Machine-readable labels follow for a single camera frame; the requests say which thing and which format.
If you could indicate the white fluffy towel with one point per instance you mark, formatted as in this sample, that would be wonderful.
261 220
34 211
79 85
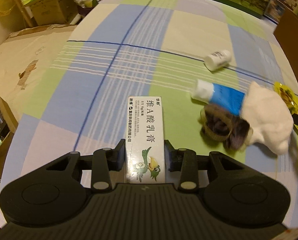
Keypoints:
271 123

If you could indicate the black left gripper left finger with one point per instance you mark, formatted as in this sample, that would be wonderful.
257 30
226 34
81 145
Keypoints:
105 160

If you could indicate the white pill bottle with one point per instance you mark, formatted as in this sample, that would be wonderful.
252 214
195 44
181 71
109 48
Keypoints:
217 60

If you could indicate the checkered bed sheet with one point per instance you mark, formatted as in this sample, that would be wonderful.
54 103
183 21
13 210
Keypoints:
142 48

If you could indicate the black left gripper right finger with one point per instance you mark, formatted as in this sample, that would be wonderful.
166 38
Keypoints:
184 161

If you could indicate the yellow snack packet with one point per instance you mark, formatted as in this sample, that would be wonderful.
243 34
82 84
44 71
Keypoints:
288 96

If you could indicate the blue white hand cream tube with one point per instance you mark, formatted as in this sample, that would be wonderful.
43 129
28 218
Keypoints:
226 97

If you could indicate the plain cardboard box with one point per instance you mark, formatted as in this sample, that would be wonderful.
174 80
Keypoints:
47 12

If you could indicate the beige dog print blanket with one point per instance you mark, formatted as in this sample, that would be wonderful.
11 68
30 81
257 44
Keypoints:
24 57

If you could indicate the dark brown velvet scrunchie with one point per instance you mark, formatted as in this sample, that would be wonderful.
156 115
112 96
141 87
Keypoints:
222 126

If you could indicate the white ointment box green bird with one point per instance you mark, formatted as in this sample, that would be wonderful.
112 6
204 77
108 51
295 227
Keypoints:
145 157

